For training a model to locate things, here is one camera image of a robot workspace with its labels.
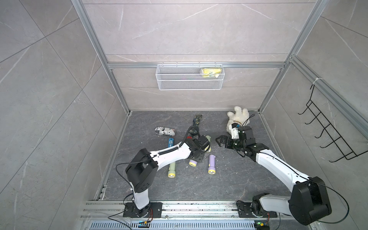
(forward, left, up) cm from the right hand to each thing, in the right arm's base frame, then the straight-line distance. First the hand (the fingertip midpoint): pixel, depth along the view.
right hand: (222, 140), depth 85 cm
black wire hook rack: (-20, -45, +19) cm, 53 cm away
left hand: (-6, +14, -7) cm, 17 cm away
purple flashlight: (-12, +18, -5) cm, 23 cm away
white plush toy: (+21, -17, -2) cm, 27 cm away
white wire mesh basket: (+44, +19, +17) cm, 50 cm away
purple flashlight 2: (-13, +7, -12) cm, 19 cm away
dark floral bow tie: (+17, +16, -12) cm, 26 cm away
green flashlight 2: (+9, +6, -10) cm, 15 cm away
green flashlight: (-15, +31, -11) cm, 36 cm away
